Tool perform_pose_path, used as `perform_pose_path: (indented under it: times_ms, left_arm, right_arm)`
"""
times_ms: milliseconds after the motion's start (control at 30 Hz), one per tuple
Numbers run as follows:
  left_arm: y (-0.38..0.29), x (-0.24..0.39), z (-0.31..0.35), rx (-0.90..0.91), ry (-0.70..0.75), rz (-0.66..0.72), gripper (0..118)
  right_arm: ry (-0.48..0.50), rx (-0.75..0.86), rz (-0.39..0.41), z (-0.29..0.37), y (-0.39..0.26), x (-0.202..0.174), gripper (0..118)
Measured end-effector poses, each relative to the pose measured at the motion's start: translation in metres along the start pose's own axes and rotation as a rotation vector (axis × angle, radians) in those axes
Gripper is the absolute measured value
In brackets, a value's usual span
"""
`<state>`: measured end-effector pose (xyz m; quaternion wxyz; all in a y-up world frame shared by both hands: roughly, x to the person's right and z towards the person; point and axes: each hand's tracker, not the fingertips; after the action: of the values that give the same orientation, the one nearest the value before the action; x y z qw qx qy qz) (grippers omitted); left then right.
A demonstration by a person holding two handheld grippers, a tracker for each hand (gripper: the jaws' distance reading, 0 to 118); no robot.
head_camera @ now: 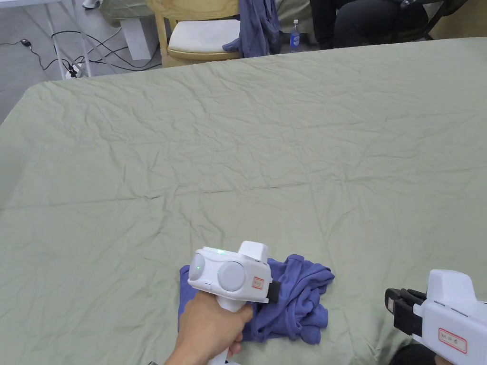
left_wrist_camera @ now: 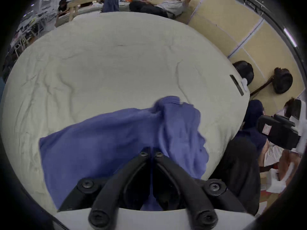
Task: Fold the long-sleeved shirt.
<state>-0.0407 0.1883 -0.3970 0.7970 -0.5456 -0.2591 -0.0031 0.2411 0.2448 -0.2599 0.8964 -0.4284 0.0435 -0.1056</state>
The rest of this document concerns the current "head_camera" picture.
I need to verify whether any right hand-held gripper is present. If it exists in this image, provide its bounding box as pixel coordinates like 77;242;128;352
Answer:
384;269;487;356

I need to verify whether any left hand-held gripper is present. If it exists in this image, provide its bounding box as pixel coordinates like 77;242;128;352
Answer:
187;240;282;365

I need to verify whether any dark blue shirt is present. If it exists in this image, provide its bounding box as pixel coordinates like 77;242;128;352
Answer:
178;254;335;345

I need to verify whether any person's left hand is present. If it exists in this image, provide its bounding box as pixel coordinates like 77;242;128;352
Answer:
164;293;255;365

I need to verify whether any wooden chair with white cushion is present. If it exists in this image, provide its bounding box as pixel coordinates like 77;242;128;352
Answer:
146;0;248;68

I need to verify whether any blue garment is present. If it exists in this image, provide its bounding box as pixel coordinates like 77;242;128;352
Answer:
222;0;283;59

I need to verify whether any clear water bottle blue label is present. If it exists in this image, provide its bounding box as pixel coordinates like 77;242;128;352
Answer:
289;19;301;54

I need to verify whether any black cable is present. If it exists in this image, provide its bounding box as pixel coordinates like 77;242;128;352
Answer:
74;32;164;74

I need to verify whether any black adapter with cable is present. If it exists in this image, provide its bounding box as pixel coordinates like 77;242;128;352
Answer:
0;38;63;72

